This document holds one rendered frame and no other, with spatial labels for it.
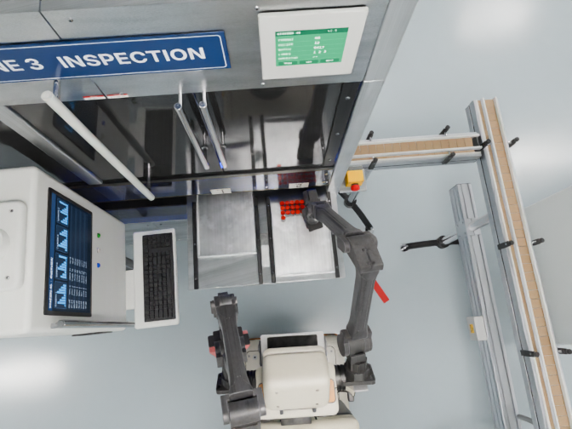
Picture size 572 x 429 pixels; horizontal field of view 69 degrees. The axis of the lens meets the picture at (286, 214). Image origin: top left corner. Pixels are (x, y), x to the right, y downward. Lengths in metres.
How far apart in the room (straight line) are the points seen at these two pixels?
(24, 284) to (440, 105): 2.85
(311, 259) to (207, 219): 0.51
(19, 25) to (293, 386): 1.13
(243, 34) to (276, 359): 0.96
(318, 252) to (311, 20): 1.20
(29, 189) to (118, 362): 1.69
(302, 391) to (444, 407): 1.68
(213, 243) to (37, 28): 1.20
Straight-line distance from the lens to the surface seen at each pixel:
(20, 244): 1.39
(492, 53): 3.76
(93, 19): 0.93
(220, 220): 1.93
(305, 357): 1.40
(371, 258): 1.25
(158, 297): 1.99
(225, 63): 1.00
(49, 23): 0.97
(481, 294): 2.42
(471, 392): 3.00
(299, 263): 1.87
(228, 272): 1.88
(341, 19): 0.91
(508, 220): 2.08
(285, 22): 0.89
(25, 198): 1.45
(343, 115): 1.28
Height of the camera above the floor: 2.73
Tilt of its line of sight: 75 degrees down
